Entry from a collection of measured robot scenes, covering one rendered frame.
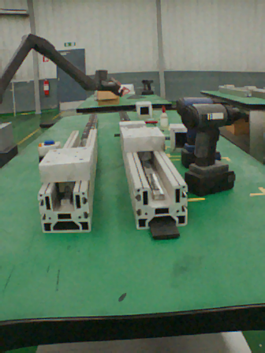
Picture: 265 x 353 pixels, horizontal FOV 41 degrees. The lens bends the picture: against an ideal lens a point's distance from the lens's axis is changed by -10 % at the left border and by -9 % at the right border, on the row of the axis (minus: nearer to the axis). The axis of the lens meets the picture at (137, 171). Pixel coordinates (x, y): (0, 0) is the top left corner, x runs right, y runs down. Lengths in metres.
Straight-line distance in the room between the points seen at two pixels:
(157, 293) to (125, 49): 12.10
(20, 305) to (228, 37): 12.76
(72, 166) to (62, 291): 0.31
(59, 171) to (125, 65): 11.75
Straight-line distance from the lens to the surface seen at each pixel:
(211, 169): 0.93
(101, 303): 0.52
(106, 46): 12.53
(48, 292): 0.56
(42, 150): 1.37
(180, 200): 0.74
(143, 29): 12.60
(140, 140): 1.03
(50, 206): 0.74
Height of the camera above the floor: 1.08
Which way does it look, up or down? 15 degrees down
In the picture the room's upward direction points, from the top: 3 degrees counter-clockwise
